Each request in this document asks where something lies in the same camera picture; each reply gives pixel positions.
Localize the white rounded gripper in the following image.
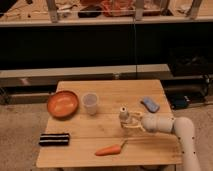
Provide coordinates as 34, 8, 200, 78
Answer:
121, 112, 174, 133

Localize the small clear bottle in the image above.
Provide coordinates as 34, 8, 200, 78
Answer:
119, 107, 130, 127

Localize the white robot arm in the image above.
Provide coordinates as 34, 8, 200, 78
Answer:
119, 112, 201, 171

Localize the blue sponge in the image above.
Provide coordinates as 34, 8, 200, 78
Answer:
140, 97, 160, 113

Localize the orange toy carrot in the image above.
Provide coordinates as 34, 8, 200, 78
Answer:
95, 142, 126, 156

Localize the wooden table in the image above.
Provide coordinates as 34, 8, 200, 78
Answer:
36, 80, 181, 168

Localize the translucent plastic cup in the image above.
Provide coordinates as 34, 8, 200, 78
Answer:
82, 93, 98, 115

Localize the orange bowl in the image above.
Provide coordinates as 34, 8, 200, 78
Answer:
47, 90, 79, 118

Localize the black white striped sponge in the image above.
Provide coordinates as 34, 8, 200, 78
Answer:
39, 133, 70, 146

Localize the long metal rail bench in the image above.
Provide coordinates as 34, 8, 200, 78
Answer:
0, 64, 172, 87

